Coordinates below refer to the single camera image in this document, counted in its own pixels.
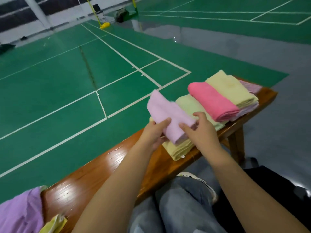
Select person's right hand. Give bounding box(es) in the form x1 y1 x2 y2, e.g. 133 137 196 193
178 111 225 164

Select person's left hand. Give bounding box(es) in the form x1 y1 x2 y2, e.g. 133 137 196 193
138 117 172 152

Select light pink towel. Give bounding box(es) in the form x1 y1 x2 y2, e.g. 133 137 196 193
227 102 260 123
146 90 198 146

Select pale yellow towel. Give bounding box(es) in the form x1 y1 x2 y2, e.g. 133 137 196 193
205 70 259 109
161 137 196 161

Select light green striped towel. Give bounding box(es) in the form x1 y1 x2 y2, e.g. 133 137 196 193
174 94 226 132

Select hot pink towel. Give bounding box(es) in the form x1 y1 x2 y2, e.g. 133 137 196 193
187 82 241 123

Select yellow white striped cloth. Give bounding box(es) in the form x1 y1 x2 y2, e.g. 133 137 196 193
39 213 68 233

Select purple towel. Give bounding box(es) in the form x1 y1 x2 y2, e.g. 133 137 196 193
0 186 46 233

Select person's right forearm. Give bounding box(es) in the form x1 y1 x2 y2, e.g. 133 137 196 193
209 152 311 233

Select person's left forearm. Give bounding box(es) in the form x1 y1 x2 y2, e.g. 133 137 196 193
72 142 154 233

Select person's white shoe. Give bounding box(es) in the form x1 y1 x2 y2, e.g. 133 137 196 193
175 171 218 205

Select person's grey trousers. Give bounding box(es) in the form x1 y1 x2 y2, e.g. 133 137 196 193
127 179 229 233

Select brown wooden bench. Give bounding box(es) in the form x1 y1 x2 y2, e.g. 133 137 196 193
40 77 279 233

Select black sports bag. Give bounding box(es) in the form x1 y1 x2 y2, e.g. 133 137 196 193
114 8 139 23

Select dark folding chair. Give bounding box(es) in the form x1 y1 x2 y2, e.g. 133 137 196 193
92 3 104 20

